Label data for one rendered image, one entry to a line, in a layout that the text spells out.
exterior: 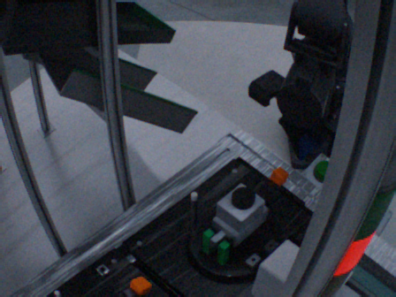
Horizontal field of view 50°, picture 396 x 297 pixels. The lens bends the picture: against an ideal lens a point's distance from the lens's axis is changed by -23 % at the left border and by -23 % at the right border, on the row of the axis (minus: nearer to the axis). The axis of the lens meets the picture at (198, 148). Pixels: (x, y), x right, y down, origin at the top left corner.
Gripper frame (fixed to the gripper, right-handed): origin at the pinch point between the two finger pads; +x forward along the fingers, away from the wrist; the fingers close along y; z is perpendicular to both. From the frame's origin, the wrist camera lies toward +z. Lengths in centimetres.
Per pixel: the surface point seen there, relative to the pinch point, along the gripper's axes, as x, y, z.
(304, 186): 12.9, -0.2, 3.5
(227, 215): 1.4, -0.2, -15.9
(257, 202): 0.6, -1.8, -12.3
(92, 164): 23.2, 35.6, -14.8
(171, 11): 107, 175, 125
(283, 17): 106, 124, 175
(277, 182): 2.7, -0.7, -6.5
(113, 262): 12.3, 9.4, -28.9
